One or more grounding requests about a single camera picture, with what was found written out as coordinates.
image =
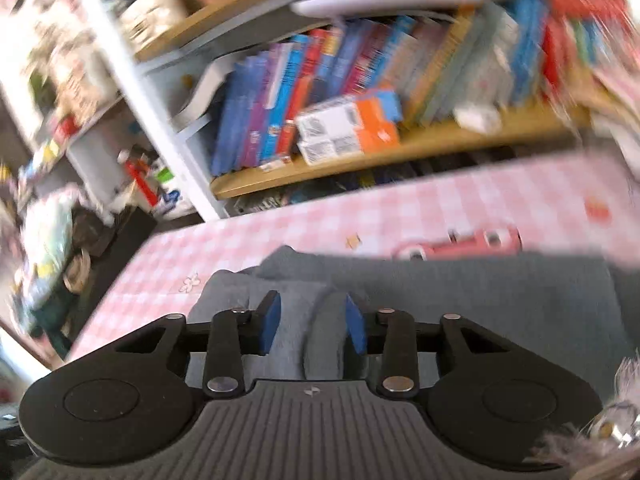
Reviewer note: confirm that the white shelf post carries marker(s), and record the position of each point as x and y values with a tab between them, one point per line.
152	114

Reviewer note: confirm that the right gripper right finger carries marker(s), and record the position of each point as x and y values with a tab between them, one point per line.
398	339

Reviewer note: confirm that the pink checkered table mat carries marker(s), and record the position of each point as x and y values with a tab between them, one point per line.
583	202

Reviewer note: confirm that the red orange book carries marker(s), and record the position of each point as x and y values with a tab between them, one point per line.
316	39

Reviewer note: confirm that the orange white carton box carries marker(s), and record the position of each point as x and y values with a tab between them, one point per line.
349	125

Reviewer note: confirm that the small white eraser box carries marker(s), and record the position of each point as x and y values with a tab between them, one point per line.
483	119

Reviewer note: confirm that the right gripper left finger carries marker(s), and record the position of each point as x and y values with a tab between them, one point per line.
229	335

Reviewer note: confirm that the iridescent plush toy bag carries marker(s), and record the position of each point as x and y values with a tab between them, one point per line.
46	238

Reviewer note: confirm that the purple book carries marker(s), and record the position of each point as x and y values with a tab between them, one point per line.
276	60

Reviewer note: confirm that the grey fleece garment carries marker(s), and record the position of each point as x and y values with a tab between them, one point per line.
579	312

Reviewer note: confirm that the wooden bookshelf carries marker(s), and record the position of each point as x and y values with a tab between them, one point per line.
547	66

